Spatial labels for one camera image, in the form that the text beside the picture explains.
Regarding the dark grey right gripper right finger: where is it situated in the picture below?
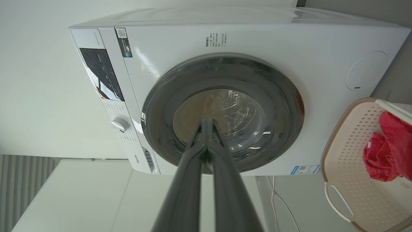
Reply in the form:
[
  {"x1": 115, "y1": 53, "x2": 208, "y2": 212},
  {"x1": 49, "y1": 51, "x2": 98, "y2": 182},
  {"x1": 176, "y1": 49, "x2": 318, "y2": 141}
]
[{"x1": 206, "y1": 119, "x2": 264, "y2": 232}]

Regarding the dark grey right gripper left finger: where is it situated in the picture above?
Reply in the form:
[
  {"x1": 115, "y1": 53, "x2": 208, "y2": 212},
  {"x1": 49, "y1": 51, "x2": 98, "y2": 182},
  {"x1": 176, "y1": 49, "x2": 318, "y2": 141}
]
[{"x1": 151, "y1": 119, "x2": 207, "y2": 232}]

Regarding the red knitted garment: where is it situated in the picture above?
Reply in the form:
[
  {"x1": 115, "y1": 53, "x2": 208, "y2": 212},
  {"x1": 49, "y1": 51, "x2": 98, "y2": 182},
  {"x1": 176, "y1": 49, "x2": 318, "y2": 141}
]
[{"x1": 363, "y1": 111, "x2": 412, "y2": 182}]

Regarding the white front-load washing machine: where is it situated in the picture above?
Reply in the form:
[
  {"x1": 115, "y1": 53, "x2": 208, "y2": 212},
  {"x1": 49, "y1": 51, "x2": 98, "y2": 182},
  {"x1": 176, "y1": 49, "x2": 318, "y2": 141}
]
[{"x1": 69, "y1": 6, "x2": 411, "y2": 176}]

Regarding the white cabinet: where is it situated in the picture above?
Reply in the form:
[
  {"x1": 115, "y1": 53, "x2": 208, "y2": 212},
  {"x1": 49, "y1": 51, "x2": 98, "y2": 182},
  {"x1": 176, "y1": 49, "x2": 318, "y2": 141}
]
[{"x1": 11, "y1": 159, "x2": 267, "y2": 232}]

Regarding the grey ribbed radiator panel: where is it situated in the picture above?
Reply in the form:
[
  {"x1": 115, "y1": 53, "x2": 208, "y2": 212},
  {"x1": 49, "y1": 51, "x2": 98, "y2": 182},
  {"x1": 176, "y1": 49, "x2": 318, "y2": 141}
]
[{"x1": 0, "y1": 155, "x2": 61, "y2": 232}]

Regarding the thin white power cable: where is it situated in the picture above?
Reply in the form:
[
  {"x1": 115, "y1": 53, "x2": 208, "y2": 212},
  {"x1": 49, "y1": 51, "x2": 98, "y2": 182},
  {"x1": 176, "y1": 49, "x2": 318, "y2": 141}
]
[{"x1": 266, "y1": 176, "x2": 300, "y2": 232}]

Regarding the white perforated laundry basket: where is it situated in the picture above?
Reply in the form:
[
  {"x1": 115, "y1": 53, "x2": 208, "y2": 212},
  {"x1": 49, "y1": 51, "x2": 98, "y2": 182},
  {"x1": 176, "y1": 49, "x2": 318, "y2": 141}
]
[{"x1": 321, "y1": 98, "x2": 412, "y2": 232}]

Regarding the round dark washing machine door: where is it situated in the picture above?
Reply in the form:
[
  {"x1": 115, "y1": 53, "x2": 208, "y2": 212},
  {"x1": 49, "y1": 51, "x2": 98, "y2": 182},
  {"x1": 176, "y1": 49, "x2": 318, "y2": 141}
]
[{"x1": 141, "y1": 53, "x2": 305, "y2": 175}]

